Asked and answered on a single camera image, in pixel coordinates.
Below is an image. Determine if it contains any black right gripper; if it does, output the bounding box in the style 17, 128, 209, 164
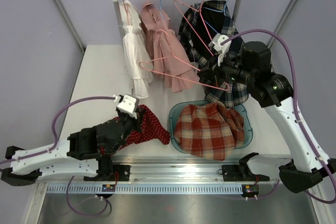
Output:
199, 50, 256, 88

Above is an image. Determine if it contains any red dotted garment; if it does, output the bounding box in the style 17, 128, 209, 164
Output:
109, 104, 170, 156

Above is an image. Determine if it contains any pink hanger of red garment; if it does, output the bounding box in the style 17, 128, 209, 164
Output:
139, 29, 231, 92

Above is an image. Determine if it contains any red plaid skirt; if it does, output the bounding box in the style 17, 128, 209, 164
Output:
174, 102, 245, 161

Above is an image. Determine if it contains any pink wire hanger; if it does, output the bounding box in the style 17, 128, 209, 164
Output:
173, 0, 218, 57

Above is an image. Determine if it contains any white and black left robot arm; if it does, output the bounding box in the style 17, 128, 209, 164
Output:
1, 109, 145, 186

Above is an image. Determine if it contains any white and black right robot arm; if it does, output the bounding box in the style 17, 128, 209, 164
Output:
207, 36, 335, 193

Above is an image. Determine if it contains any navy plaid skirt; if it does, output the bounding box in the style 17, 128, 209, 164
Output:
178, 0, 249, 108

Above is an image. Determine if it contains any blue hanger of pink dress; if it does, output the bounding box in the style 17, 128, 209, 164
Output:
158, 0, 166, 20

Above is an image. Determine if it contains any pink hanger of white dress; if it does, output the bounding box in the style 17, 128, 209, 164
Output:
122, 0, 131, 26

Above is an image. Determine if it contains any pink ruffled dress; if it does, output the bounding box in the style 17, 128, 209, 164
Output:
140, 2, 199, 92

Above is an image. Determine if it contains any white dress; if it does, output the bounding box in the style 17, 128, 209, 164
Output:
120, 0, 153, 99

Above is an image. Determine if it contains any teal plastic basin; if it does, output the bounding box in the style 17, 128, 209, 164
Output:
168, 101, 254, 161

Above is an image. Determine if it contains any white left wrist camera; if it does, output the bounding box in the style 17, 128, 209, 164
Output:
113, 94, 140, 119

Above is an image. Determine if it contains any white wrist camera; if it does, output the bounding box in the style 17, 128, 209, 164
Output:
208, 33, 231, 67
113, 94, 140, 119

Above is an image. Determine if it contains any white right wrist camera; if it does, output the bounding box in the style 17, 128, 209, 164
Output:
208, 33, 231, 67

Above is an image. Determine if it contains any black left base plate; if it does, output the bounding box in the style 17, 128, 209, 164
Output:
103, 164, 131, 182

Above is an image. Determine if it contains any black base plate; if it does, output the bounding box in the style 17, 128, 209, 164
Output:
103, 164, 131, 182
217, 164, 270, 182

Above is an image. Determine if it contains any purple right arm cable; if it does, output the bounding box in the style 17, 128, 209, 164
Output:
220, 29, 336, 204

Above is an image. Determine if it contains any aluminium mounting rail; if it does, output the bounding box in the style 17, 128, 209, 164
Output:
35, 157, 325, 183

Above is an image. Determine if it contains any blue wire hanger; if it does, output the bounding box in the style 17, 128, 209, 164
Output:
204, 0, 229, 15

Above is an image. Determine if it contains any white slotted cable duct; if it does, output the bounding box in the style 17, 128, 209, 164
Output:
47, 183, 243, 195

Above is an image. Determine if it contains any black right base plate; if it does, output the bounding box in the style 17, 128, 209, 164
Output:
217, 164, 270, 182

